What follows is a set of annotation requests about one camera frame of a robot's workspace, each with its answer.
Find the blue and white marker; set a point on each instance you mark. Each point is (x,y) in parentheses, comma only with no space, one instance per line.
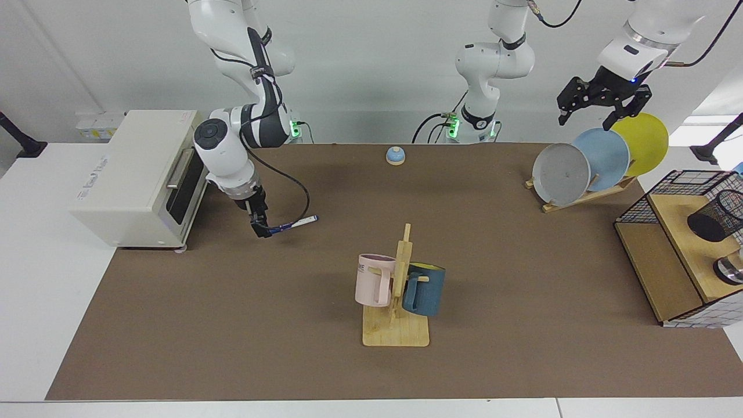
(299,222)

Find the black mesh pen holder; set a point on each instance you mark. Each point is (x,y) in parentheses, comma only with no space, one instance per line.
(705,226)

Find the yellow plate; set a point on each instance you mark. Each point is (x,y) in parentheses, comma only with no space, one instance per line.
(647,139)

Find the light blue plate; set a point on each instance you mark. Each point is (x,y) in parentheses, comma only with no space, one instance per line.
(609,154)

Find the grey plate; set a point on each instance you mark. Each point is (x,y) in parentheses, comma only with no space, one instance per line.
(560,174)

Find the wooden plate rack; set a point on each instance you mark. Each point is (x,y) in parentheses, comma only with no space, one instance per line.
(603,193)

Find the black stand pole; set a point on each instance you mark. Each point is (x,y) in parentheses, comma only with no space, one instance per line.
(717,145)
(20,139)

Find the brown table cloth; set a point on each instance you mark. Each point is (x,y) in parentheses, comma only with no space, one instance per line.
(232,319)

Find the pink mug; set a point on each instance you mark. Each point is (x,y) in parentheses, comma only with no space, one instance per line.
(368,284)

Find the pale toaster oven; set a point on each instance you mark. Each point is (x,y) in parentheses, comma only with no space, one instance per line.
(127,186)

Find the small blue round thing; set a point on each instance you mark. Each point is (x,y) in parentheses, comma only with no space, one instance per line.
(396,155)

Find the wooden cup stand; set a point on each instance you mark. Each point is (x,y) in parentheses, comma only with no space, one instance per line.
(397,334)

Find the dark teal mug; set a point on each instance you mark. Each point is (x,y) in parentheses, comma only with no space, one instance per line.
(426,293)

